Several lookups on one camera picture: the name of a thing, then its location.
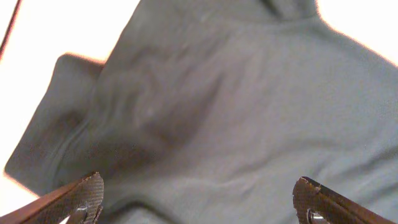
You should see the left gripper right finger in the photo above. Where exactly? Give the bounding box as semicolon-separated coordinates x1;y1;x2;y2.
292;177;394;224

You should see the black polo shirt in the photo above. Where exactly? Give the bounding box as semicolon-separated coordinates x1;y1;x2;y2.
6;0;397;224

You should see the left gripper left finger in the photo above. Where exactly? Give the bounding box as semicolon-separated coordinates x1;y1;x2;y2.
1;172;104;224

